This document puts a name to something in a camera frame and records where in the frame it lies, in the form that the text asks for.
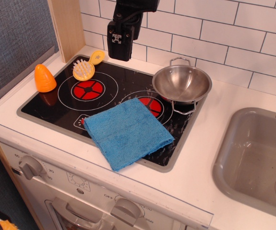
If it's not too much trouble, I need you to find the grey oven door handle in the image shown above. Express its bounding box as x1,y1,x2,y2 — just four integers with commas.
51,197,115,230

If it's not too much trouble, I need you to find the orange toy carrot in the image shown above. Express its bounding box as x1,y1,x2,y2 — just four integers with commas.
35,64,57,93

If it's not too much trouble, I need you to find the blue towel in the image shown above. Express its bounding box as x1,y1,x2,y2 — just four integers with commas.
84,98,174,172

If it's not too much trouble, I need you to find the yellow dish brush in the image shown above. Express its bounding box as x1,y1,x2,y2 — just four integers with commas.
72,50,105,81

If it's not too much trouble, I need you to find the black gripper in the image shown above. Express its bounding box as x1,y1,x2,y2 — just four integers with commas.
107,0,157,61

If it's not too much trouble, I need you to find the grey oven knob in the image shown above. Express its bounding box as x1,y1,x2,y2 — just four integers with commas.
19,156,43,180
110,198,142,227

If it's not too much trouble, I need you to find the orange fuzzy object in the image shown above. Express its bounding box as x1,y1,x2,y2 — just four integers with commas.
0,220,18,230

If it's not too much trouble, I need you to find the black toy stove top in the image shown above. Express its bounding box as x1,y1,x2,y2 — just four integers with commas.
17,62,204,173

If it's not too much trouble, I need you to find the right grey oven knob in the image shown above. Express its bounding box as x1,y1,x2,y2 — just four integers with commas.
110,198,142,227

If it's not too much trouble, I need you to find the grey sink basin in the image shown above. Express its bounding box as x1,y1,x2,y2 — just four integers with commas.
213,107,276,216

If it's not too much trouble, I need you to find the left grey oven knob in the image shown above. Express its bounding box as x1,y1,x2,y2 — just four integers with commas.
19,156,43,180

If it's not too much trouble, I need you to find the steel bowl with handles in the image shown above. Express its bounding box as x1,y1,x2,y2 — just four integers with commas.
152,57,212,115

